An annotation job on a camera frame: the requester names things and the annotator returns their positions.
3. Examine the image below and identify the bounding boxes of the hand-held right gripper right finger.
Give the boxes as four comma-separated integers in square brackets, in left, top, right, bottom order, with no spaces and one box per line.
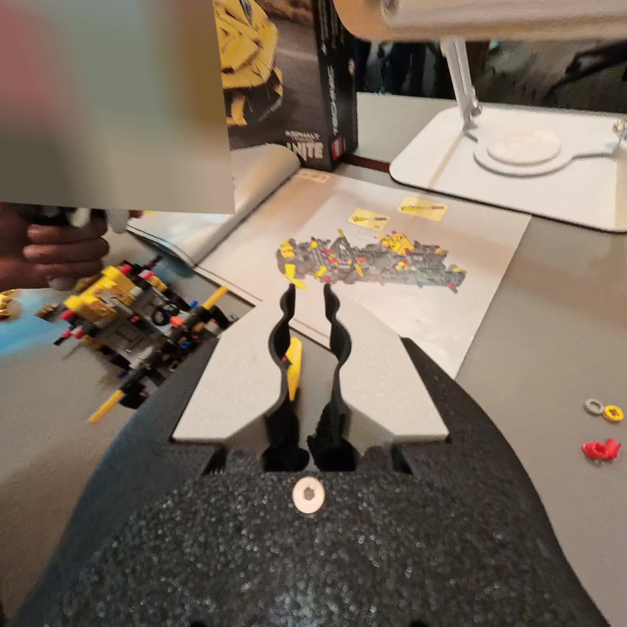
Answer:
[323,283,450,450]

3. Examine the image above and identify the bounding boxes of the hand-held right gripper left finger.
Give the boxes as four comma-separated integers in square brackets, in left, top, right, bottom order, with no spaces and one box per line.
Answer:
[172,283,297,446]

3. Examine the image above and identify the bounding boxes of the lego car chassis model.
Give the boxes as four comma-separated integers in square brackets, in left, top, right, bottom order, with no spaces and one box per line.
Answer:
[53,255,241,425]

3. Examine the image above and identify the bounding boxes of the lego instruction booklet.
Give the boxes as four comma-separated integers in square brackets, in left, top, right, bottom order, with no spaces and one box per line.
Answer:
[126,144,532,380]

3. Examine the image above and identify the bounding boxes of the red lego piece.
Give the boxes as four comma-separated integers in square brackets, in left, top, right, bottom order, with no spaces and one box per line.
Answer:
[582,438,622,461]

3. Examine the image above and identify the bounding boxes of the black lego set box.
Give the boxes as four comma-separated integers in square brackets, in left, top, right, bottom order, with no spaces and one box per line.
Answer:
[213,0,359,172]

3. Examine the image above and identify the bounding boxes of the person's left hand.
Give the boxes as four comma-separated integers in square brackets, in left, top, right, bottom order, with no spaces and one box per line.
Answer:
[0,211,109,291]

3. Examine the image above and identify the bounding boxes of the blue sheet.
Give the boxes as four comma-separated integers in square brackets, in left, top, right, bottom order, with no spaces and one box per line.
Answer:
[0,289,69,356]

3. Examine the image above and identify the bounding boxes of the white desk lamp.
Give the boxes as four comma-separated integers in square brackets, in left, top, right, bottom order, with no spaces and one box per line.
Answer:
[333,0,627,234]

